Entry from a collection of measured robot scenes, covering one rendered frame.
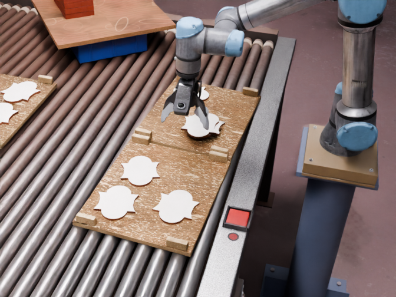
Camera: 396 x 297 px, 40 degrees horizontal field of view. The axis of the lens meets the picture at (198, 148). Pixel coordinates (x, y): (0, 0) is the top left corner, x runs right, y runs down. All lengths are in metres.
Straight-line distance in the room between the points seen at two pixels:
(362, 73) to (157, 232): 0.72
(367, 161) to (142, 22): 1.10
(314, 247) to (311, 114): 1.70
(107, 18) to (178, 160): 0.88
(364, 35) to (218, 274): 0.74
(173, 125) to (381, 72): 2.71
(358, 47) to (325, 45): 3.08
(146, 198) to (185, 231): 0.17
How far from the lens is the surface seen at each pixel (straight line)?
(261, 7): 1.64
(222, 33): 1.56
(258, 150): 1.84
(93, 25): 2.36
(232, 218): 1.58
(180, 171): 1.71
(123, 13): 2.45
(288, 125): 3.58
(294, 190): 3.10
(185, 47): 1.57
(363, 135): 1.67
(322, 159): 1.84
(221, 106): 2.01
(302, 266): 2.27
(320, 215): 2.05
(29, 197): 1.70
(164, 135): 1.85
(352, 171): 1.82
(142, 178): 1.67
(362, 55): 1.56
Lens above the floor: 2.05
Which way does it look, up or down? 38 degrees down
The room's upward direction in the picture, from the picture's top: 2 degrees clockwise
